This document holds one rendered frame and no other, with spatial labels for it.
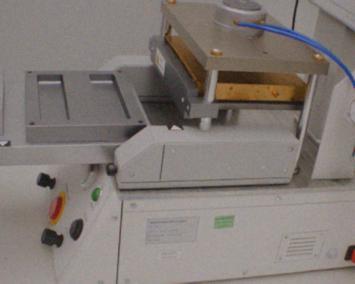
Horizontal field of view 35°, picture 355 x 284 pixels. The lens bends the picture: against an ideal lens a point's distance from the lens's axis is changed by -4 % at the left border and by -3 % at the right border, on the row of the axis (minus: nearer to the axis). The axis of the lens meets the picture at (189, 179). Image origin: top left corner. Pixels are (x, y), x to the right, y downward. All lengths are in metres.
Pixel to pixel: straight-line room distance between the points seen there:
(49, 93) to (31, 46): 1.44
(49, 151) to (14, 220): 0.26
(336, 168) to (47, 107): 0.44
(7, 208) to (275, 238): 0.47
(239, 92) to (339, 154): 0.18
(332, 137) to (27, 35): 1.66
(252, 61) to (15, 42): 1.65
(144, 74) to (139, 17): 1.44
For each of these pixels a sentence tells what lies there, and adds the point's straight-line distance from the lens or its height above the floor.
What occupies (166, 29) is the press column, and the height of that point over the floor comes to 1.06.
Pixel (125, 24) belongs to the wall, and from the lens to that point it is 2.43.
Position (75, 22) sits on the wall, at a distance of 2.36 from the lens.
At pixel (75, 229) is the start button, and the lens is 0.84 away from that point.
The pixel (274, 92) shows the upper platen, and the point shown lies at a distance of 0.83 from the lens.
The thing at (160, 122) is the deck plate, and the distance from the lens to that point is 0.96.
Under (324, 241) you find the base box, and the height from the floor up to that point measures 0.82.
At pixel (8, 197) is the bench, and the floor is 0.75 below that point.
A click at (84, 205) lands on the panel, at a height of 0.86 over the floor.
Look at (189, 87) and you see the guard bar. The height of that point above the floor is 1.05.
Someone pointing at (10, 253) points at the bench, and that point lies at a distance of 0.95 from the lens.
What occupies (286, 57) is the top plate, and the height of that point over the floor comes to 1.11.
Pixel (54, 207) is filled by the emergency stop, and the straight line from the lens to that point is 0.97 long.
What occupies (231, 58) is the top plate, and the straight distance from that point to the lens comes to 0.76.
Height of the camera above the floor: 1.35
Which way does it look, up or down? 31 degrees down
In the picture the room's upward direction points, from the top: 9 degrees clockwise
